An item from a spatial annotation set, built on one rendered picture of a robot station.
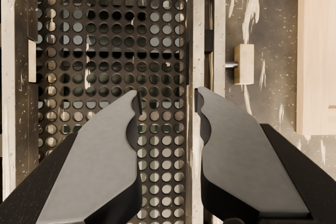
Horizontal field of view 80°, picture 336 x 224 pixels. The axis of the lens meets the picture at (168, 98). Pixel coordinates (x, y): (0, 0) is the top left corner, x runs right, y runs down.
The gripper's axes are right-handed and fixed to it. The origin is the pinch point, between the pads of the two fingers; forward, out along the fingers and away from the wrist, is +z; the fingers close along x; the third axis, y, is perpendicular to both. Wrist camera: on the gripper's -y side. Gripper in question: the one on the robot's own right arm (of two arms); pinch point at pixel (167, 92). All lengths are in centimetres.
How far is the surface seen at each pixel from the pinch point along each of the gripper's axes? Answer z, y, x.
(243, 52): 28.4, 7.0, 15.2
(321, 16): 34.5, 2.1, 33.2
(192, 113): 19.0, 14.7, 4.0
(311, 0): 35.9, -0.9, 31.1
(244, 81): 25.6, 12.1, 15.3
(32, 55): 27.3, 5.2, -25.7
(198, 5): 28.1, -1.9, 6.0
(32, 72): 25.7, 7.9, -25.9
